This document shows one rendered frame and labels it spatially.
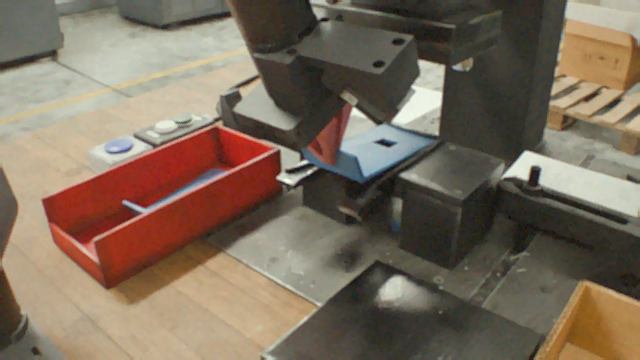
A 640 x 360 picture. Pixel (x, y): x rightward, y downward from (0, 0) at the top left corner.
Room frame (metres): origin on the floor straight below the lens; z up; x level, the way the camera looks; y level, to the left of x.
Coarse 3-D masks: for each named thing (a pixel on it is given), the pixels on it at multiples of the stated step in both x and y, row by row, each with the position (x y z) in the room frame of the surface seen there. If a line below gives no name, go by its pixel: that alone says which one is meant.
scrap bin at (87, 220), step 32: (224, 128) 0.64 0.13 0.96; (128, 160) 0.55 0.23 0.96; (160, 160) 0.58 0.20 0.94; (192, 160) 0.61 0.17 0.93; (224, 160) 0.64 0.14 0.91; (256, 160) 0.55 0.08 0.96; (64, 192) 0.48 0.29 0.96; (96, 192) 0.51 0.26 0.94; (128, 192) 0.54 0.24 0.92; (160, 192) 0.57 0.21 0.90; (192, 192) 0.48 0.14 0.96; (224, 192) 0.51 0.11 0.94; (256, 192) 0.54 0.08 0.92; (64, 224) 0.47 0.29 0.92; (96, 224) 0.49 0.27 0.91; (128, 224) 0.42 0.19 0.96; (160, 224) 0.44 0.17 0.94; (192, 224) 0.47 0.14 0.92; (224, 224) 0.50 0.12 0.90; (96, 256) 0.43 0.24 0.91; (128, 256) 0.41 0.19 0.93; (160, 256) 0.44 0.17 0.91
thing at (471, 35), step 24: (312, 0) 0.54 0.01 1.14; (360, 0) 0.52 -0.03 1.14; (384, 0) 0.50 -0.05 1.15; (408, 0) 0.45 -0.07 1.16; (432, 0) 0.47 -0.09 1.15; (456, 0) 0.49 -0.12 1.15; (360, 24) 0.50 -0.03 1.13; (384, 24) 0.48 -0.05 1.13; (408, 24) 0.46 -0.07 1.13; (432, 24) 0.45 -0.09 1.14; (456, 24) 0.44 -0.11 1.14; (480, 24) 0.47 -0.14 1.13; (432, 48) 0.45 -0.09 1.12; (456, 48) 0.44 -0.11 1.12; (480, 48) 0.48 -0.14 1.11
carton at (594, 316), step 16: (576, 288) 0.31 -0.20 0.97; (592, 288) 0.31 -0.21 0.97; (576, 304) 0.30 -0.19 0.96; (592, 304) 0.31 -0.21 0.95; (608, 304) 0.30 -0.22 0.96; (624, 304) 0.29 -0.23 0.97; (560, 320) 0.27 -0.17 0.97; (576, 320) 0.31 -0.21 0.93; (592, 320) 0.30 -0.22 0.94; (608, 320) 0.30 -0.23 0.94; (624, 320) 0.29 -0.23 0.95; (560, 336) 0.27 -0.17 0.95; (576, 336) 0.31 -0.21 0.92; (592, 336) 0.30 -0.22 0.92; (608, 336) 0.29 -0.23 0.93; (624, 336) 0.29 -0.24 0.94; (544, 352) 0.24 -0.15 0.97; (560, 352) 0.30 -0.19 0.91; (576, 352) 0.30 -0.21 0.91; (592, 352) 0.30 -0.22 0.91; (608, 352) 0.29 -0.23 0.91; (624, 352) 0.28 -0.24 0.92
